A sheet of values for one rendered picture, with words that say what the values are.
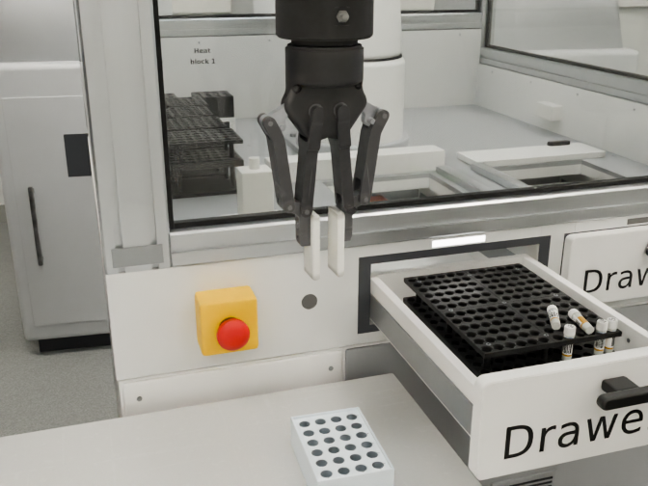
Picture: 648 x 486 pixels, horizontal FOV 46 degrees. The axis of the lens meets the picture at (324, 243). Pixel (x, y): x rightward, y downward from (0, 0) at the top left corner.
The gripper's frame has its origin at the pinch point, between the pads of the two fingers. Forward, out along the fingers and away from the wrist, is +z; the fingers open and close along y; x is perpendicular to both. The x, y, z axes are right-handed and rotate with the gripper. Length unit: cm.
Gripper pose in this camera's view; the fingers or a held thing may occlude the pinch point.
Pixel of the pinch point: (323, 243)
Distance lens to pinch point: 79.6
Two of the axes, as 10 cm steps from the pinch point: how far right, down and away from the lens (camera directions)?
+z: 0.0, 9.4, 3.4
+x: 3.4, 3.2, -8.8
